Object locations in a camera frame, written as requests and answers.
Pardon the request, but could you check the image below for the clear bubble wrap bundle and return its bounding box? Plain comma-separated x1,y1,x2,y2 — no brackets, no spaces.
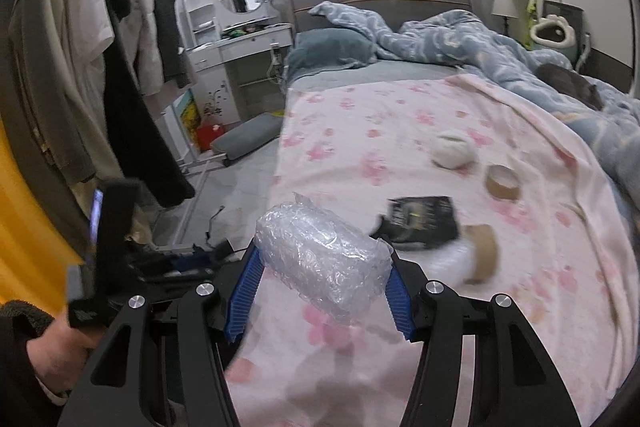
255,192,396,325

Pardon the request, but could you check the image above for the pink floral blanket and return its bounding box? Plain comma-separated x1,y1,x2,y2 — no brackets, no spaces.
222,74,626,427

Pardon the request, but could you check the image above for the narrow cardboard tape roll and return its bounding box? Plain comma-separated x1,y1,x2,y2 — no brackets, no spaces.
484,164,522,202

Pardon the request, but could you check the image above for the blue patterned duvet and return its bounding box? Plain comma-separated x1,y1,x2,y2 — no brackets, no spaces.
307,2,640,208

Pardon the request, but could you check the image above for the white puffy jacket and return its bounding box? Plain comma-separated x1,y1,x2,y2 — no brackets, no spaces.
120,0,167,96

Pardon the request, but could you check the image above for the yellow curtain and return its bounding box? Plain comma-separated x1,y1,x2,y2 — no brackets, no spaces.
0,117,85,304

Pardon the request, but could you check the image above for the person's left forearm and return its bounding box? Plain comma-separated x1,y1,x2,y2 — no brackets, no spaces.
0,299,71,427

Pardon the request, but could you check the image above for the person's left hand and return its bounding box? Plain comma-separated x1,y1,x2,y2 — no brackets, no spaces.
27,311,101,397

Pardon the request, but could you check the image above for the dark grey cloth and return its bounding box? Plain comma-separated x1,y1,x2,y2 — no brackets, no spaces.
537,63,605,111

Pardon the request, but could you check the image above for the beige bedside lamp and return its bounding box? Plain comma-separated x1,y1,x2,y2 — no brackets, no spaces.
491,0,521,38

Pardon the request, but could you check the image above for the wide cardboard tape roll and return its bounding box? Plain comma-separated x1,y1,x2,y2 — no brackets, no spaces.
460,225,501,285

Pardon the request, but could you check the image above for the dark grey vest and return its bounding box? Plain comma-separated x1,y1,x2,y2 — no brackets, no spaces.
137,0,194,90

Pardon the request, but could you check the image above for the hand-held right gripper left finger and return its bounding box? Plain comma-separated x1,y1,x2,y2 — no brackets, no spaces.
57,242,268,427

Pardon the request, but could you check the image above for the red container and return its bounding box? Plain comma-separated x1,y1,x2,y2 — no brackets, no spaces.
195,124,224,152

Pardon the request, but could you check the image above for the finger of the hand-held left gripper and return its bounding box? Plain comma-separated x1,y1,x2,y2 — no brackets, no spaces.
127,241,237,284

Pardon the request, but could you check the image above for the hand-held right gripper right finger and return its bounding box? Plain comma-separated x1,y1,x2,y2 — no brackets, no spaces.
385,257,583,427

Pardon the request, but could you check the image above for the grey floor cushion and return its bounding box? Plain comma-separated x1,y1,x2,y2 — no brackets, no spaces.
210,113,285,168

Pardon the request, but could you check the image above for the black fuzzy garment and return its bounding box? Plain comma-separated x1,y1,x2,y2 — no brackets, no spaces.
65,0,197,208

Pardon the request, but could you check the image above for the yellow framed picture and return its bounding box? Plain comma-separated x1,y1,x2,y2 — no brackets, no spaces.
177,89,202,142

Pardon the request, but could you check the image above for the white paper ball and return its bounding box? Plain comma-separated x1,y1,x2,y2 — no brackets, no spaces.
432,130,477,170

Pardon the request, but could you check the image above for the white dressing table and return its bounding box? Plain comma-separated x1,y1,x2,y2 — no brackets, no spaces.
182,0,296,128

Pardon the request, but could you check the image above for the black foil packet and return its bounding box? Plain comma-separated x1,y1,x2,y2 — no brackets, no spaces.
372,196,461,252

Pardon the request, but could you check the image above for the brown-grey hanging coat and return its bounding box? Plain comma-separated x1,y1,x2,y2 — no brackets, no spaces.
9,0,103,258

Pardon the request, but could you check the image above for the blue-grey pillow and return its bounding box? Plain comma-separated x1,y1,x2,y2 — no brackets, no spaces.
285,28,378,80

